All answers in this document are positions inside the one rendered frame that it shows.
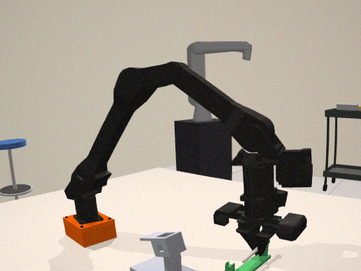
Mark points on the white pin with red cap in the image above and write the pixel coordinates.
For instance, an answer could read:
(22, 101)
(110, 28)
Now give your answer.
(250, 255)

